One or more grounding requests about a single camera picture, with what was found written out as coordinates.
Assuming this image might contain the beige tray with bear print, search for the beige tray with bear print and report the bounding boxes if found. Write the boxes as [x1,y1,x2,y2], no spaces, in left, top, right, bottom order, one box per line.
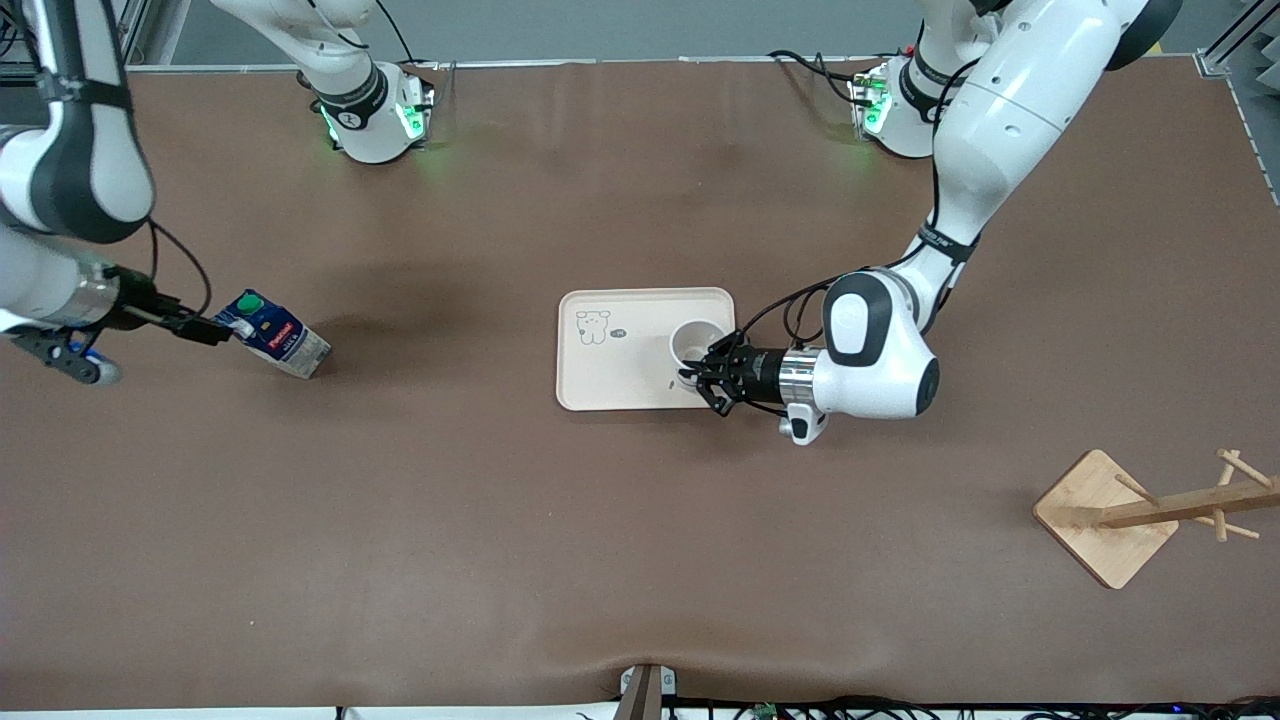
[556,288,741,412]

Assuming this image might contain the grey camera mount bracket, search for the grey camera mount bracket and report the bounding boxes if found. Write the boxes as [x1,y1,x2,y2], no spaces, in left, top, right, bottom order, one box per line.
[618,663,678,720]

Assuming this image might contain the blue milk carton green cap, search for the blue milk carton green cap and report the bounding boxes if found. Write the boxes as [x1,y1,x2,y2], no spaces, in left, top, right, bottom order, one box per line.
[212,290,332,380]

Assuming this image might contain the white smiley cup black handle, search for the white smiley cup black handle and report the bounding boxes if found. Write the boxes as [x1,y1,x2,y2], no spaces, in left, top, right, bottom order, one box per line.
[668,320,736,391]

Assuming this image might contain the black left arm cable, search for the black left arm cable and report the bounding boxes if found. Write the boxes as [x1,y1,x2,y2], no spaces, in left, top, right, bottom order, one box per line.
[735,60,986,416]

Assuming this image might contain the brown table cover mat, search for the brown table cover mat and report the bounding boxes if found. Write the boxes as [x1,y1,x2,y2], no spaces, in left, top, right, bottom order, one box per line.
[0,58,1280,713]

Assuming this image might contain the wooden mug rack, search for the wooden mug rack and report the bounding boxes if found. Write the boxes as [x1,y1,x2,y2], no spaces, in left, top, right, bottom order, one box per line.
[1032,448,1280,591]

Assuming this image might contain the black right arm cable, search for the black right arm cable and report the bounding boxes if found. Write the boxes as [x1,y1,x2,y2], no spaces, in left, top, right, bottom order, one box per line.
[148,218,214,319]

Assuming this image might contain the black base cable bundle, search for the black base cable bundle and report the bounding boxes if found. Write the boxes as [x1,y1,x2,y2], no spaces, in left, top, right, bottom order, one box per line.
[767,48,873,113]

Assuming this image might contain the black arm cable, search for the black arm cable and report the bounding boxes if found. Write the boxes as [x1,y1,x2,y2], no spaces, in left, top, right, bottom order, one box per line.
[148,218,214,319]
[735,60,986,416]

